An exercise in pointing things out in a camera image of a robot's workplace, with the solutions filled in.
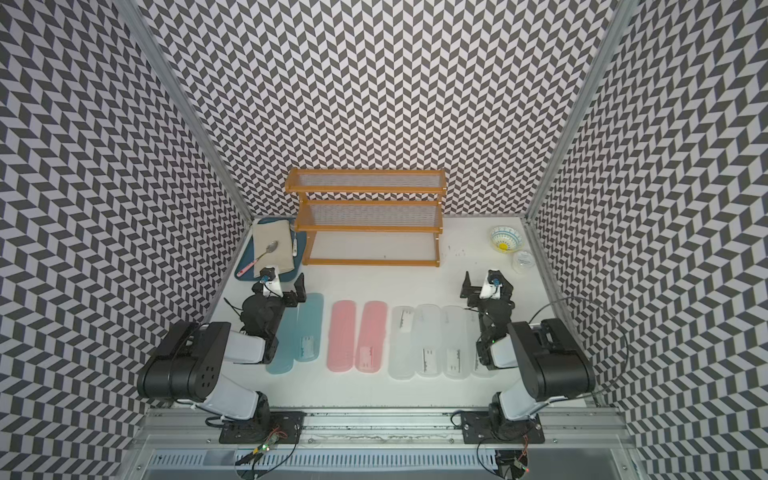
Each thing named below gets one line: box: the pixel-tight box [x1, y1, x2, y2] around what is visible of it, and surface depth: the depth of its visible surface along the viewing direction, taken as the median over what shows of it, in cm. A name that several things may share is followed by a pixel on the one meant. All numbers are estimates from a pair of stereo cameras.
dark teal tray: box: [238, 217, 307, 281], surface depth 108 cm
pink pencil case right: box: [355, 301, 387, 373], surface depth 89 cm
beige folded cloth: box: [252, 220, 295, 278], surface depth 111 cm
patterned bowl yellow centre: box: [491, 226, 523, 253], surface depth 110 cm
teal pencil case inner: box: [295, 293, 325, 362], surface depth 88 cm
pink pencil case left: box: [327, 300, 355, 372], surface depth 90 cm
